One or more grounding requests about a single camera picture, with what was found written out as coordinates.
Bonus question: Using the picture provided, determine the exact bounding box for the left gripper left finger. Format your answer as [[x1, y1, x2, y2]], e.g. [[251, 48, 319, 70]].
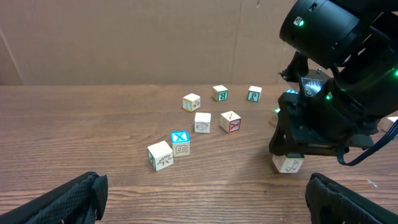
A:
[[1, 172, 108, 224]]

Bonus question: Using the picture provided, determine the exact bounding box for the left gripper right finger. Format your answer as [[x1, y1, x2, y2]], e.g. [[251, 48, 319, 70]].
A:
[[305, 173, 397, 224]]

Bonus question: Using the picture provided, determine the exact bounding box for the wooden block lower left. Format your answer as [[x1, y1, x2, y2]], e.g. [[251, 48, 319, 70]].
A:
[[147, 141, 174, 171]]

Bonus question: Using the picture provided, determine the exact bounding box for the green 4 top block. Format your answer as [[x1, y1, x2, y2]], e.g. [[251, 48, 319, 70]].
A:
[[269, 108, 280, 126]]

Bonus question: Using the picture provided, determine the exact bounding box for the blue X top block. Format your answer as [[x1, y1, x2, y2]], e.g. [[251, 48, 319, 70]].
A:
[[170, 131, 190, 157]]

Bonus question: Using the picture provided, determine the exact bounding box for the right black cable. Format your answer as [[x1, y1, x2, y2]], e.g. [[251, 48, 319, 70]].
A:
[[336, 119, 398, 167]]

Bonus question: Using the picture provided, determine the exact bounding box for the block with green J side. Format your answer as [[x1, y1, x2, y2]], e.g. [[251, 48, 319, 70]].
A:
[[247, 86, 262, 103]]

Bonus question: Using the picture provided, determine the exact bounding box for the green 7 top block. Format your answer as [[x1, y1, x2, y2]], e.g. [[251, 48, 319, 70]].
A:
[[272, 154, 305, 174]]

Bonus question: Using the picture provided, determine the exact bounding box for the block with green R side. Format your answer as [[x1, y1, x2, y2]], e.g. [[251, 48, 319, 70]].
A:
[[213, 85, 229, 101]]

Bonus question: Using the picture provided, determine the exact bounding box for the blue H top block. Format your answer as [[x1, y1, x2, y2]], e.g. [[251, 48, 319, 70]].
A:
[[285, 89, 299, 94]]

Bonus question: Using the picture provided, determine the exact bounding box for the block with red Y side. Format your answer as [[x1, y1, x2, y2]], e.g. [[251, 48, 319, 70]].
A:
[[220, 111, 241, 133]]

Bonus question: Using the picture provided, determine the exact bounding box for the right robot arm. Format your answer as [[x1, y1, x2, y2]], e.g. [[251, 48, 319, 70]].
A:
[[269, 0, 397, 156]]

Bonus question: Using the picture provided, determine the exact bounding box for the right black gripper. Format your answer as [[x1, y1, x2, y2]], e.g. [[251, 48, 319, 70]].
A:
[[269, 70, 375, 156]]

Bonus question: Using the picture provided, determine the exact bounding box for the wooden block with engraved drawing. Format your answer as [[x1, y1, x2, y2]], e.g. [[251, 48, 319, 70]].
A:
[[194, 112, 211, 133]]

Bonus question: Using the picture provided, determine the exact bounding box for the plain wooden block upper left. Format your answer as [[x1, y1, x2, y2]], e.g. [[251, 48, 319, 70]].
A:
[[182, 93, 201, 112]]

